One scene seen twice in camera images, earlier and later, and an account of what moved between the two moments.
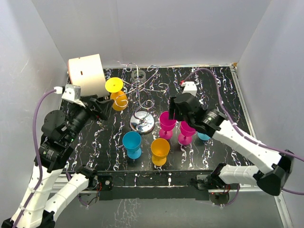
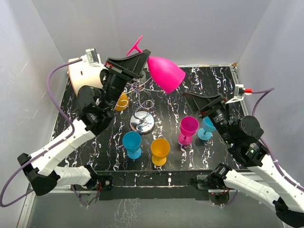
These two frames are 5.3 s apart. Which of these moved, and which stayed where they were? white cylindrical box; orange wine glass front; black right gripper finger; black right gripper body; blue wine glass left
Moved: black right gripper finger; black right gripper body
Stayed: white cylindrical box; blue wine glass left; orange wine glass front
